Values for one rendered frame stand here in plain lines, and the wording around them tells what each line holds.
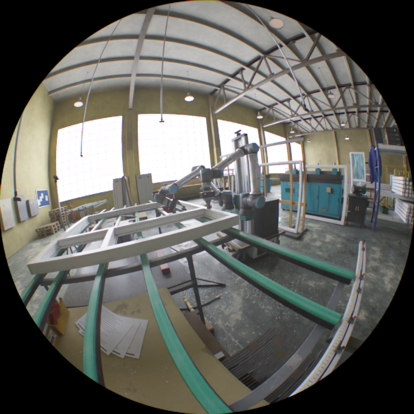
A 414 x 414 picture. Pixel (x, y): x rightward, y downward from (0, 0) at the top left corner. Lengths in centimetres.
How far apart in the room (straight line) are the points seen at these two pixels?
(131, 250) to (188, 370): 60
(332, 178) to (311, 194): 80
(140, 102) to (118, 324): 1060
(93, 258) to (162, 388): 65
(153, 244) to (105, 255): 27
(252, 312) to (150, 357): 106
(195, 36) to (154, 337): 879
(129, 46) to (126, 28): 124
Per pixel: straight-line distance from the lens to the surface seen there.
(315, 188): 432
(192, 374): 35
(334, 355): 43
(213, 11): 779
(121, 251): 76
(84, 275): 86
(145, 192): 840
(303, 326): 146
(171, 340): 38
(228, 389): 57
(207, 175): 118
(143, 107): 1044
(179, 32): 824
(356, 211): 398
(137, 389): 63
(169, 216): 117
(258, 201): 152
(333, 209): 428
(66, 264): 89
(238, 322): 139
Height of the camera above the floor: 120
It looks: 12 degrees down
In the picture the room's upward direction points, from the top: 6 degrees counter-clockwise
